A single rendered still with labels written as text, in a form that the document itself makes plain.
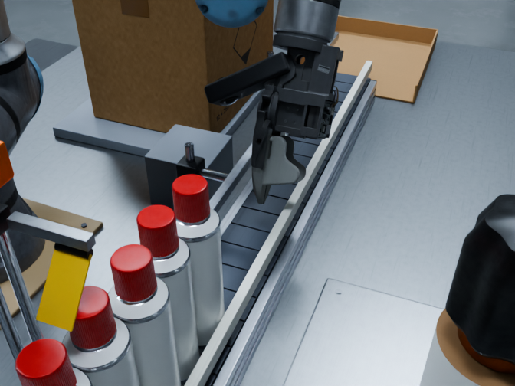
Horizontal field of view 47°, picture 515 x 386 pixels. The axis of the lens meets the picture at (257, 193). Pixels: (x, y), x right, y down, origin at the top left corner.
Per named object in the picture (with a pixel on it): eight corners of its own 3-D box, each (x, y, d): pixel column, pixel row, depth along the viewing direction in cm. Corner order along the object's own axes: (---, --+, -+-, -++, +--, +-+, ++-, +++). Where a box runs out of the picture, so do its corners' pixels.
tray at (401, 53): (414, 103, 118) (417, 85, 115) (290, 81, 125) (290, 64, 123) (435, 45, 140) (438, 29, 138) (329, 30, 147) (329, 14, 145)
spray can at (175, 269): (174, 395, 60) (152, 244, 48) (141, 366, 63) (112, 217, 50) (211, 363, 63) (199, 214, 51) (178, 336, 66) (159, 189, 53)
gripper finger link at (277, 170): (288, 214, 73) (303, 141, 72) (244, 204, 75) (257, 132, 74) (295, 211, 76) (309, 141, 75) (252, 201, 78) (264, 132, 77)
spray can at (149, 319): (182, 430, 57) (161, 279, 44) (127, 433, 57) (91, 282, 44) (185, 384, 61) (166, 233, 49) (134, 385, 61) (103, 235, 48)
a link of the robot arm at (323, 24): (271, -6, 71) (289, 8, 78) (264, 33, 71) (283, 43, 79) (332, 2, 69) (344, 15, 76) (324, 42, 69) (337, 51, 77)
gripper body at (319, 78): (315, 144, 71) (336, 41, 69) (248, 130, 73) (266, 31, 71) (328, 143, 78) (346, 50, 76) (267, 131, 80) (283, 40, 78)
